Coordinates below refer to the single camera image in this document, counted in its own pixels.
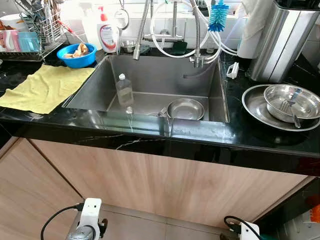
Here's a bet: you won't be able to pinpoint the round mesh strainer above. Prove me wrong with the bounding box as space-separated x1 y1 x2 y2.
114 7 130 30

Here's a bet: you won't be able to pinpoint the wooden base cabinet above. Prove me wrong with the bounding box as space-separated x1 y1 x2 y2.
0 137 311 230

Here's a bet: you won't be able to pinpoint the light blue cup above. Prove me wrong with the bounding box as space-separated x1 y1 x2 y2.
18 31 41 53

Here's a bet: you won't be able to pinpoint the dark green sponge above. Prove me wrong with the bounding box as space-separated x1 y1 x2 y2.
172 41 189 55

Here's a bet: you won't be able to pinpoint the pink cup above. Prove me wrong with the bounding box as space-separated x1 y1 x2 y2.
0 29 21 53

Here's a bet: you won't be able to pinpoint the small white plastic clip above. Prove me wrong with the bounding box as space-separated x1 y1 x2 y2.
226 62 240 80

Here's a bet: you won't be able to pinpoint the white hanging towel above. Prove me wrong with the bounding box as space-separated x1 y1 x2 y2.
236 0 276 60

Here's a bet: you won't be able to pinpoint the chrome spring faucet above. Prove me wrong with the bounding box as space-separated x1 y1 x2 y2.
133 0 207 69

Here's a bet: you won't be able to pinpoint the white soap pump bottle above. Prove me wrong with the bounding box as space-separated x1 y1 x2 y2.
96 6 120 54

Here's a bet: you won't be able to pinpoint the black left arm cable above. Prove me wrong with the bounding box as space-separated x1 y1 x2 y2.
40 202 86 240

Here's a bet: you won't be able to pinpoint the brown food scraps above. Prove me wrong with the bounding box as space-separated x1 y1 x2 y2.
63 43 90 59

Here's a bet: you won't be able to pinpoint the large steel plate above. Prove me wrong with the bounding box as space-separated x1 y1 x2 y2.
242 84 320 132

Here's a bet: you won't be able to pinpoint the white spray bottle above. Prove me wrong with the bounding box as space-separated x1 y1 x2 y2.
79 2 101 48

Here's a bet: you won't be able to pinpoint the brushed steel appliance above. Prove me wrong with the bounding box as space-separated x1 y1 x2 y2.
248 0 320 84

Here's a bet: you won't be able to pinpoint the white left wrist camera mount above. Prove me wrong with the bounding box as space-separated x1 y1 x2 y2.
77 198 102 228

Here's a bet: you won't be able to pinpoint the wire dish rack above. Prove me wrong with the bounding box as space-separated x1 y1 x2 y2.
0 0 68 62

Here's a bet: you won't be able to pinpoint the deep steel bowl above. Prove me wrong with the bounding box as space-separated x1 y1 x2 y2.
263 84 320 124

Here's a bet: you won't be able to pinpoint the stainless steel sink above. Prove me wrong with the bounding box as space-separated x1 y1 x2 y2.
62 52 231 124

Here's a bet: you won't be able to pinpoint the clear plastic bottle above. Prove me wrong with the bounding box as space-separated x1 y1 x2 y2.
115 73 135 107

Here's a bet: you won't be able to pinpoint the blue plastic bowl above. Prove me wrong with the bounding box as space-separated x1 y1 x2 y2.
56 43 98 69

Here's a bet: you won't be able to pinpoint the steel fork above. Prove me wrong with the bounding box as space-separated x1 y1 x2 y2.
280 100 302 129

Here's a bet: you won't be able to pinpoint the small steel cup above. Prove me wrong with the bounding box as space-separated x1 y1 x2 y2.
120 40 137 53

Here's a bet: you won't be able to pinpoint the orange plastic thing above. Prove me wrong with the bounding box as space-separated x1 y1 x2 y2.
310 194 320 223

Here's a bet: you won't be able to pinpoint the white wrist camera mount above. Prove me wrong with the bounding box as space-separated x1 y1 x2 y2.
240 221 261 240
77 198 102 228

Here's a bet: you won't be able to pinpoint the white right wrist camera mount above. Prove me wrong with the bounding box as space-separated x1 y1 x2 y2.
240 221 261 240

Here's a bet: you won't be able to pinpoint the blue bottle brush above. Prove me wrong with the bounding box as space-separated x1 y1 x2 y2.
208 0 230 33

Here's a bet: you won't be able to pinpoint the white water hoses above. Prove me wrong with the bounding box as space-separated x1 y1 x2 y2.
149 0 239 65

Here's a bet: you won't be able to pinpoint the yellow cloth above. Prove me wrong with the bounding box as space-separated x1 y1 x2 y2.
0 64 96 115

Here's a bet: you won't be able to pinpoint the shallow steel bowl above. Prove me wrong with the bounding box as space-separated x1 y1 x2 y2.
166 98 206 121

